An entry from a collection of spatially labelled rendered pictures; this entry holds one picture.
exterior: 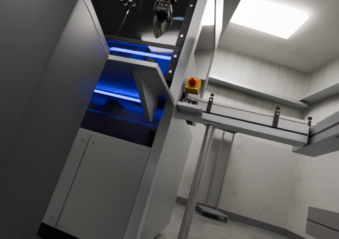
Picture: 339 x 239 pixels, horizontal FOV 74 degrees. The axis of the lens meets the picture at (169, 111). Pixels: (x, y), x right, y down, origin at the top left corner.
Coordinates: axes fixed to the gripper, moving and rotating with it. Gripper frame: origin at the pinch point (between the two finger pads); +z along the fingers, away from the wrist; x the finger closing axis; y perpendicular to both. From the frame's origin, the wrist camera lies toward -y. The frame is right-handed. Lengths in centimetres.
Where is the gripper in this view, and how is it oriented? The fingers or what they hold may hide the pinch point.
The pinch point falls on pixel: (157, 36)
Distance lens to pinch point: 112.8
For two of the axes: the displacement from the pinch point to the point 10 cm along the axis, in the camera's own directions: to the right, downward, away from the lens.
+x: 9.5, 2.6, -1.6
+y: -1.0, -2.4, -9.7
